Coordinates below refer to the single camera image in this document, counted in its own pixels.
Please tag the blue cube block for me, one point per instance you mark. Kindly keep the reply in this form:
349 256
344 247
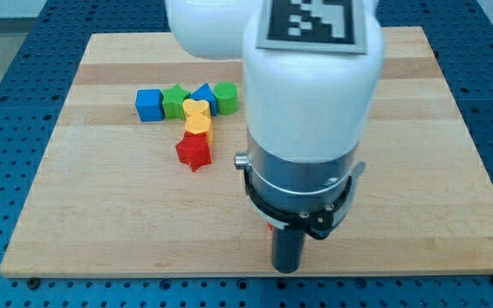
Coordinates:
148 104

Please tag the green star block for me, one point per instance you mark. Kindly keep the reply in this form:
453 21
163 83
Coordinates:
172 103

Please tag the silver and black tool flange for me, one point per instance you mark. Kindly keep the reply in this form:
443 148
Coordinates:
310 197

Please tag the wooden board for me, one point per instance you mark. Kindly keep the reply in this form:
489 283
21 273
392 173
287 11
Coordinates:
111 200

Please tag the blue triangle block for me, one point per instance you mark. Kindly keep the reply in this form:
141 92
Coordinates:
205 92

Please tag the yellow hexagon block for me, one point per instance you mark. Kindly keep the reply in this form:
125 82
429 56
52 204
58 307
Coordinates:
198 124

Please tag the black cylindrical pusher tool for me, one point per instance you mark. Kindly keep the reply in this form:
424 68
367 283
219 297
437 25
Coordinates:
287 247

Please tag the red star block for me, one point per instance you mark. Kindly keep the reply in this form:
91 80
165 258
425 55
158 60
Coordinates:
194 150

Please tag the green cylinder block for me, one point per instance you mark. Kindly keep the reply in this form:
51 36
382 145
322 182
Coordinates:
227 98

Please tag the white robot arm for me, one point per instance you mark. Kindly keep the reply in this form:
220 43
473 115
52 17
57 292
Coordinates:
310 68

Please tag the yellow heart block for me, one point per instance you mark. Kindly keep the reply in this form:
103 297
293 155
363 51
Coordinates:
192 107

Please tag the black and white fiducial tag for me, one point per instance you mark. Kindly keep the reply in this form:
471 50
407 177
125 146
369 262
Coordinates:
322 26

